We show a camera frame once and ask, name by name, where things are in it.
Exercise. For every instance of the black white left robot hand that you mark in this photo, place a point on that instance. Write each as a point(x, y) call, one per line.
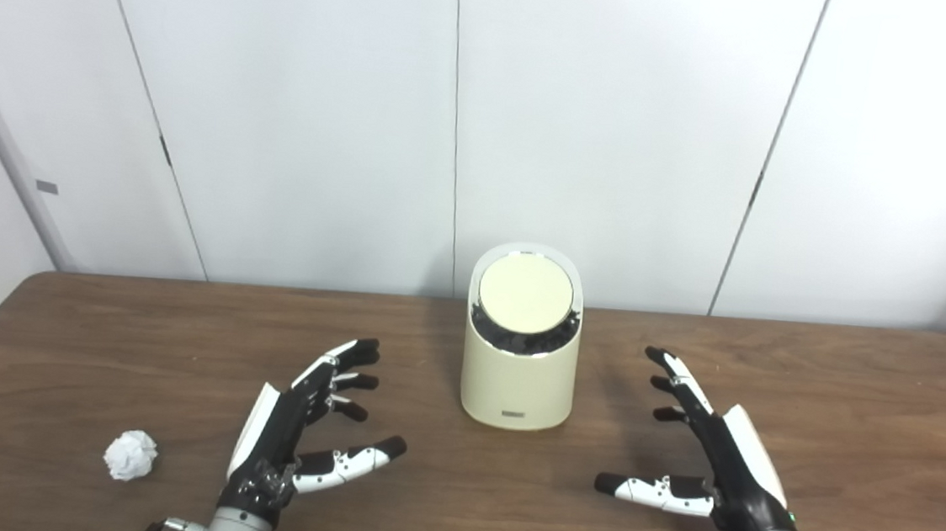
point(269, 444)

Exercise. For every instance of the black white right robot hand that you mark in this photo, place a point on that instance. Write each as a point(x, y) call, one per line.
point(739, 481)

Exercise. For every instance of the white paper ball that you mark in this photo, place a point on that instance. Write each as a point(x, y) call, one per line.
point(130, 455)

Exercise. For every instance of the round cream bin lid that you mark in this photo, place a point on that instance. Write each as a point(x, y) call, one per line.
point(526, 291)

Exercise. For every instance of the cream-colored bin body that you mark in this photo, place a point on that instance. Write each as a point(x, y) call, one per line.
point(518, 387)

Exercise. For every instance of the black bin liner bag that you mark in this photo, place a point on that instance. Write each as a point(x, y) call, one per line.
point(518, 342)

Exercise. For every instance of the black panel seam clip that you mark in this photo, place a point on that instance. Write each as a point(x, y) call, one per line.
point(756, 191)
point(165, 150)

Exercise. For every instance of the grey wall trim strip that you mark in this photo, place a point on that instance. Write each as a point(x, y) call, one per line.
point(62, 254)

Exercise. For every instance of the small grey wall tag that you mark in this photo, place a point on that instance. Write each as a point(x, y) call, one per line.
point(47, 186)

